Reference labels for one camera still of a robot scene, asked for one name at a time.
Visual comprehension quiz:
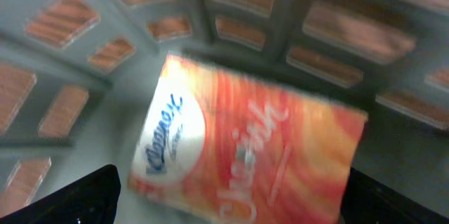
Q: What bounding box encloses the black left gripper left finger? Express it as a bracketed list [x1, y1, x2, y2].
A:
[1, 164, 121, 224]

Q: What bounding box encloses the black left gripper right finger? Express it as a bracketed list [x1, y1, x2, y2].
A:
[341, 168, 448, 224]

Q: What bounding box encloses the orange Kleenex tissue pack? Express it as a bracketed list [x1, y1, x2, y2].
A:
[128, 55, 368, 223]

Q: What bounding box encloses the dark grey plastic basket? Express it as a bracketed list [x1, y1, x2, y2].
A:
[1, 0, 448, 223]

